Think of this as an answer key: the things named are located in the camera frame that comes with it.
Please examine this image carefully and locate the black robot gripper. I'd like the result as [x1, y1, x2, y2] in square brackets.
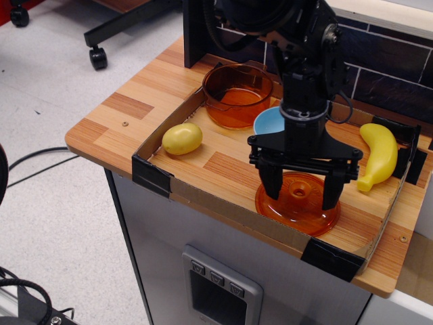
[248, 110, 363, 211]

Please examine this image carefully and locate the orange transparent pot lid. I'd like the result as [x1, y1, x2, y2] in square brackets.
[255, 172, 340, 237]

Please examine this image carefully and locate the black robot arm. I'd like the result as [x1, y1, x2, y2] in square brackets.
[203, 1, 363, 210]

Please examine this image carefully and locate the orange transparent pot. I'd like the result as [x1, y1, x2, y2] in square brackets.
[202, 64, 273, 129]

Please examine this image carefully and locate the light blue bowl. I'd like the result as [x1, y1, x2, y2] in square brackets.
[253, 106, 285, 135]

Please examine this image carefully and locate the yellow toy banana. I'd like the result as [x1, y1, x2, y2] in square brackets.
[357, 123, 398, 192]

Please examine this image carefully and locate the cardboard fence with black tape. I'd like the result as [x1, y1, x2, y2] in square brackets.
[131, 60, 428, 282]

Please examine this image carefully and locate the yellow toy potato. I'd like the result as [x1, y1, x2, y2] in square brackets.
[162, 123, 203, 155]

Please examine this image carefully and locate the grey cabinet control panel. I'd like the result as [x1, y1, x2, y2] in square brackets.
[182, 245, 263, 325]

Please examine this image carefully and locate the black vertical panel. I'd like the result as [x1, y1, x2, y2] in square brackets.
[183, 0, 218, 68]

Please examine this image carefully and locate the black chair base with caster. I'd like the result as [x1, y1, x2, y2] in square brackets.
[84, 1, 182, 70]

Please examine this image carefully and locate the black caster wheel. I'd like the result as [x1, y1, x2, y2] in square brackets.
[10, 6, 30, 28]

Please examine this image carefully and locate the black floor cable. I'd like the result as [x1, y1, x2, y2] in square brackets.
[6, 146, 81, 189]

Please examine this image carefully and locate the black metal bracket with screw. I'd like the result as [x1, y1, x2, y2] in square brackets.
[0, 287, 81, 325]

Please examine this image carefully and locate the black braided cable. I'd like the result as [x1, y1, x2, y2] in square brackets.
[0, 265, 55, 325]

